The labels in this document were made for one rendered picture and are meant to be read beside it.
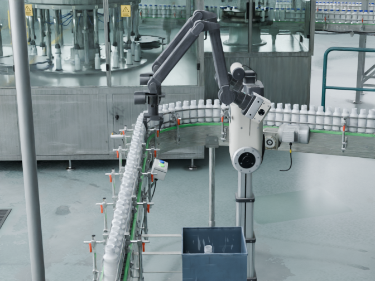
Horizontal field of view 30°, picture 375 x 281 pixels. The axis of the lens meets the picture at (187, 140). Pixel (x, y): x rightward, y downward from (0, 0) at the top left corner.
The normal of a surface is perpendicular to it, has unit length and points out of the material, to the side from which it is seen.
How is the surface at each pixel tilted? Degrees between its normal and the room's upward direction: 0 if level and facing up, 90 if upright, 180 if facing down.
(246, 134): 101
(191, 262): 90
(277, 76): 90
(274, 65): 90
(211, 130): 90
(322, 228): 0
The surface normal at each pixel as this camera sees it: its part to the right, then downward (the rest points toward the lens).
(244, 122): 0.00, 0.29
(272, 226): -0.01, -0.96
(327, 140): -0.30, 0.28
